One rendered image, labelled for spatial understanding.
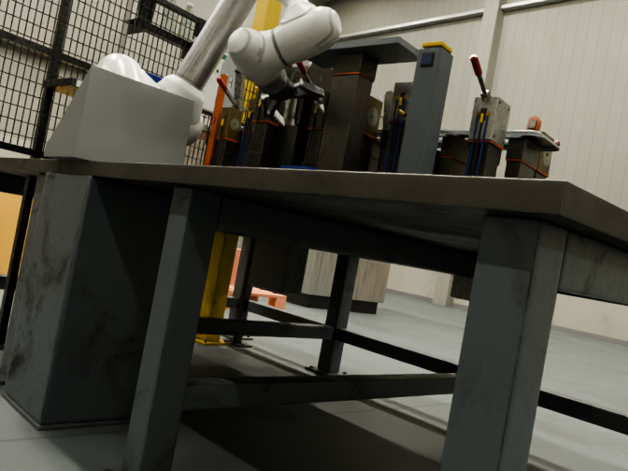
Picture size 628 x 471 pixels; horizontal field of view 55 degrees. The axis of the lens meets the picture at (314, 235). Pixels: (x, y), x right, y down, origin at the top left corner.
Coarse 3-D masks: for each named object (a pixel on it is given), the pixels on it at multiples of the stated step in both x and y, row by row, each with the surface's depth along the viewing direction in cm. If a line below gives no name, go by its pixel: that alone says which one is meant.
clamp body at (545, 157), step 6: (540, 132) 185; (552, 138) 190; (540, 156) 185; (546, 156) 188; (540, 162) 185; (546, 162) 189; (540, 168) 186; (546, 168) 189; (534, 174) 185; (540, 174) 188; (546, 174) 190
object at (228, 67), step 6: (228, 60) 261; (222, 66) 259; (228, 66) 262; (234, 66) 264; (222, 72) 260; (228, 72) 262; (234, 72) 264; (228, 78) 262; (234, 78) 265; (234, 84) 265; (234, 90) 265; (216, 96) 258; (228, 102) 264; (210, 126) 258
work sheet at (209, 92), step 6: (228, 54) 296; (222, 60) 294; (216, 72) 292; (210, 78) 290; (216, 78) 292; (210, 84) 290; (216, 84) 293; (204, 90) 287; (210, 90) 290; (216, 90) 293; (204, 96) 288; (210, 96) 291; (210, 102) 291; (204, 108) 289; (210, 108) 292
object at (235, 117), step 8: (224, 112) 229; (232, 112) 228; (240, 112) 231; (224, 120) 229; (232, 120) 228; (240, 120) 232; (224, 128) 228; (232, 128) 229; (224, 136) 228; (232, 136) 229; (224, 144) 228; (232, 144) 231; (216, 152) 231; (224, 152) 228; (232, 152) 231; (216, 160) 228; (224, 160) 229; (232, 160) 232
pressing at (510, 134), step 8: (240, 128) 237; (240, 136) 259; (440, 136) 190; (448, 136) 188; (456, 136) 186; (464, 136) 184; (512, 136) 173; (520, 136) 172; (528, 136) 170; (536, 136) 168; (544, 136) 164; (440, 144) 200; (504, 144) 184; (536, 144) 177; (544, 144) 175; (552, 144) 169
